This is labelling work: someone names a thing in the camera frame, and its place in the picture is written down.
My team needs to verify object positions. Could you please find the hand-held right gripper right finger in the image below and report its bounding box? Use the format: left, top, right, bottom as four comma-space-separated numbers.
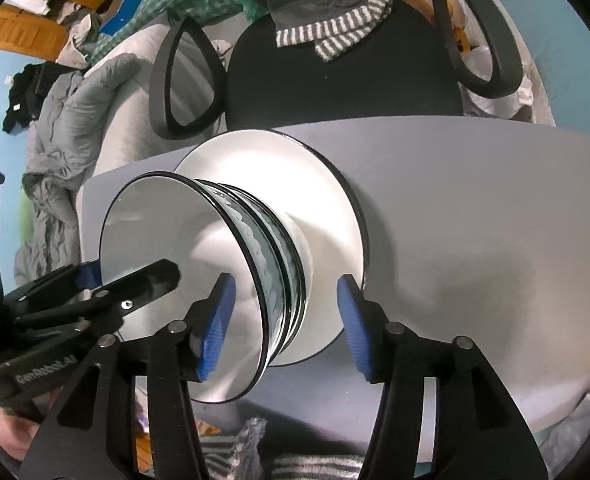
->
336, 274, 552, 480

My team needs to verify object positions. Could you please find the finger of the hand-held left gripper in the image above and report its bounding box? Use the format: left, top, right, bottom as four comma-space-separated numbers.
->
15, 259, 182, 337
2, 259, 102, 313

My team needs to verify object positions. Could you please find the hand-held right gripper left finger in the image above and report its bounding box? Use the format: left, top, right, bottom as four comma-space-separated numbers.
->
22, 272, 237, 480

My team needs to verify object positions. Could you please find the white ribbed bowl black rim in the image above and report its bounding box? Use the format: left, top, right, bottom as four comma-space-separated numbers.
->
195, 179, 298, 358
225, 185, 318, 356
98, 172, 272, 405

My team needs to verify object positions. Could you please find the white plate black rim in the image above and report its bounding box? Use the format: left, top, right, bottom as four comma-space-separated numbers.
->
172, 130, 371, 368

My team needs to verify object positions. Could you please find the person's left hand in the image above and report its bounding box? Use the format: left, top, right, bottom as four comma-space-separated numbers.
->
0, 409, 39, 462

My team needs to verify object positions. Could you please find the green pillow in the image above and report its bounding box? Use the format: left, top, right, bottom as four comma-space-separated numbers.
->
19, 185, 38, 231

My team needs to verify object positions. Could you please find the striped grey white blanket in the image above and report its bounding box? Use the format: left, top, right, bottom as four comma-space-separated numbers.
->
197, 415, 371, 480

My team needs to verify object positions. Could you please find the bed with light sheet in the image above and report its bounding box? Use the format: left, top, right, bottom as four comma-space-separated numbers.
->
90, 25, 236, 181

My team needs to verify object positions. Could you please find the grey duvet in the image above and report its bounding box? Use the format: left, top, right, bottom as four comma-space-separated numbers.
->
12, 52, 143, 288

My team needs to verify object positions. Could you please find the black clothes pile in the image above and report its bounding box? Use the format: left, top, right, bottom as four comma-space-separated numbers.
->
2, 62, 73, 133

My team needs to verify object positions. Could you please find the beige clothes pile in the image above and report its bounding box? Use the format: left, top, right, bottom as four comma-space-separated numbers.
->
58, 10, 103, 66

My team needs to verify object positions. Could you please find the black office chair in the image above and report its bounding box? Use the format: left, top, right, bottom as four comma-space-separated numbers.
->
147, 0, 526, 143

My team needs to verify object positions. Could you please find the silver plastic sheet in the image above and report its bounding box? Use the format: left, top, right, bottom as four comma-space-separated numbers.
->
540, 392, 590, 480

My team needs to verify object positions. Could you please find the blue box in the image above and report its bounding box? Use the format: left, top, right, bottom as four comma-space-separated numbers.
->
98, 0, 143, 36

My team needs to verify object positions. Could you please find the white plastic bag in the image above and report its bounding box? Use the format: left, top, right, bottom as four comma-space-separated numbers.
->
457, 45, 536, 116

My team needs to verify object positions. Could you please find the green checkered cloth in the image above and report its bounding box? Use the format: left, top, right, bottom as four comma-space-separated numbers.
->
88, 0, 256, 66

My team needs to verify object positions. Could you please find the white hanging shirt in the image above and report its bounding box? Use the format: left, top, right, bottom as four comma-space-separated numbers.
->
8, 0, 63, 16

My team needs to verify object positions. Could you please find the orange bag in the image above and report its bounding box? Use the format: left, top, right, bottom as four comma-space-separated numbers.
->
405, 0, 476, 56

